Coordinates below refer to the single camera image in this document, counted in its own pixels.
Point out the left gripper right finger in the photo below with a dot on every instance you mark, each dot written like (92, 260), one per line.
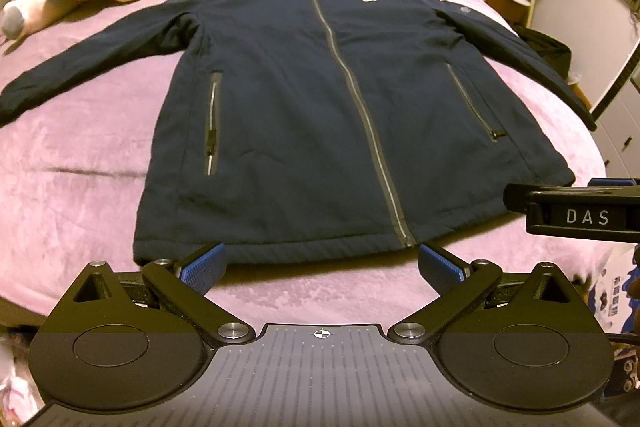
(461, 287)

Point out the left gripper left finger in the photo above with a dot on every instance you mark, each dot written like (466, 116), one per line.
(182, 285)

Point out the navy blue zip jacket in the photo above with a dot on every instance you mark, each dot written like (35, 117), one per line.
(300, 130)

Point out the black bag on floor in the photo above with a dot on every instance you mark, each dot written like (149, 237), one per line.
(555, 53)

